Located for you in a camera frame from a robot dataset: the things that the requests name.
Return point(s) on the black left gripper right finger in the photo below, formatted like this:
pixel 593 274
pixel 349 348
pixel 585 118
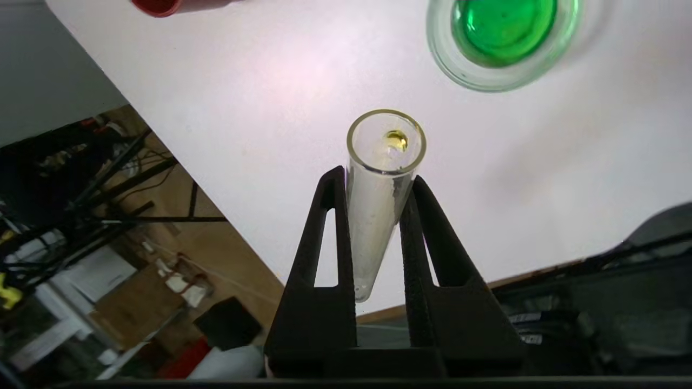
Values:
pixel 465 319

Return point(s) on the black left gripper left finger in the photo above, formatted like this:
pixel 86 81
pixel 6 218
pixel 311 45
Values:
pixel 303 319

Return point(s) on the yellow pigment glass test tube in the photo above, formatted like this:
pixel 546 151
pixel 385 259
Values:
pixel 378 216

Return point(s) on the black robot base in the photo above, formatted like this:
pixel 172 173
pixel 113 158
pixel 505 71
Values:
pixel 621 302

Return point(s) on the glass beaker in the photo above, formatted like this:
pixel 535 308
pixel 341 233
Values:
pixel 503 32

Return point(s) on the small black box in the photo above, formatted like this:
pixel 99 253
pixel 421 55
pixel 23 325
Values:
pixel 227 324

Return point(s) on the red floor object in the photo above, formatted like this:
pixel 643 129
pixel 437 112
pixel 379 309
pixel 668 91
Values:
pixel 186 359

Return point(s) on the black metal stand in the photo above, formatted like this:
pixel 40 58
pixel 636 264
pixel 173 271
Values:
pixel 162 219

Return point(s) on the white flat board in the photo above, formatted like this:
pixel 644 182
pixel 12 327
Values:
pixel 92 273

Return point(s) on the yellow object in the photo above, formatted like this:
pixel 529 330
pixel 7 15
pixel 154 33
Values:
pixel 8 294

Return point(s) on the dark red plastic cup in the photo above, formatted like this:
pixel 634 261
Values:
pixel 162 6

